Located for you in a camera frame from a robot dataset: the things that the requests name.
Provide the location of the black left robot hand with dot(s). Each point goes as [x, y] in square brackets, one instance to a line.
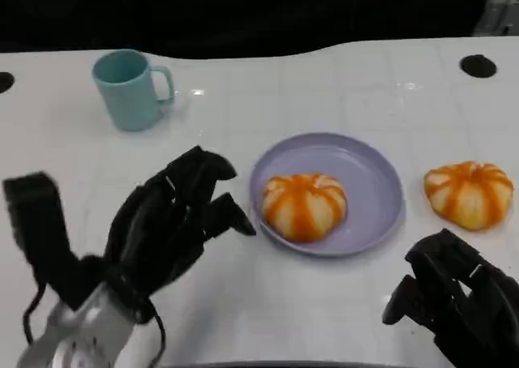
[162, 222]

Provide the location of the black backdrop curtain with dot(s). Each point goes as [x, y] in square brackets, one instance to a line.
[243, 11]

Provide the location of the orange white toy bread roll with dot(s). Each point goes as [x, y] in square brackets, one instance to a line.
[466, 198]
[304, 210]

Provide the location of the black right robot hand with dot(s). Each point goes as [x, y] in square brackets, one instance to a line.
[462, 295]

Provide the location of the lilac plate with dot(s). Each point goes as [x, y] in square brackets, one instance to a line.
[365, 173]

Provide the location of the pale green mug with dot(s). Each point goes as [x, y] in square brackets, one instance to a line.
[125, 96]

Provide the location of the grey metal frame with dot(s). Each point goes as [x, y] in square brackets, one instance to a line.
[498, 11]

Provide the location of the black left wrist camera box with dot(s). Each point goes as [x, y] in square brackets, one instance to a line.
[36, 222]

